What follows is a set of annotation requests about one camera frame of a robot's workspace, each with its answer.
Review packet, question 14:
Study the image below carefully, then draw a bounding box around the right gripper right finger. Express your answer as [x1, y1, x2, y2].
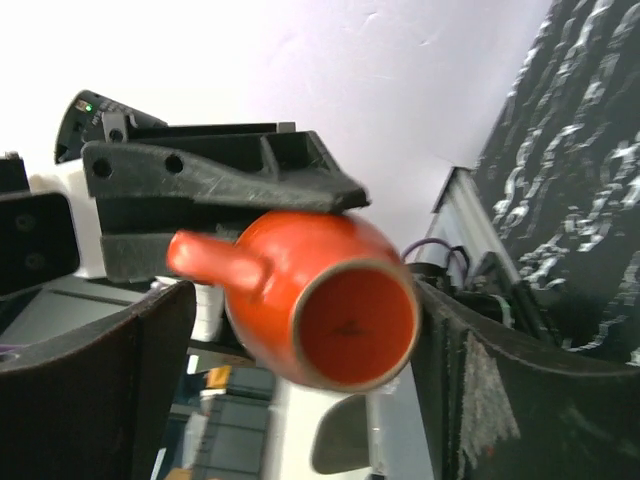
[411, 283, 639, 479]

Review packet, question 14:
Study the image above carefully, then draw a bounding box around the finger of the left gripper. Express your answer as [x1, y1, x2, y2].
[82, 131, 369, 212]

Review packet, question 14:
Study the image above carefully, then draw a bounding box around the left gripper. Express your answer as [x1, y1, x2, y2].
[0, 149, 236, 296]

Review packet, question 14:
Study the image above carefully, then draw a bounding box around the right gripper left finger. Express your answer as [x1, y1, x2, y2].
[1, 281, 196, 479]

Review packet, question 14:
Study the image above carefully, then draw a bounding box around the small orange ceramic mug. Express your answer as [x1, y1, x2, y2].
[166, 211, 420, 393]

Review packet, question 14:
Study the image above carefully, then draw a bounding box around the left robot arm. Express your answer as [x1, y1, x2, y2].
[1, 90, 369, 297]

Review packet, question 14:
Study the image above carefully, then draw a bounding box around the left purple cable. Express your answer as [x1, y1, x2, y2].
[402, 238, 454, 264]

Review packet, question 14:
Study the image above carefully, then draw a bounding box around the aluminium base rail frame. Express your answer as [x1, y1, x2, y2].
[426, 167, 521, 285]

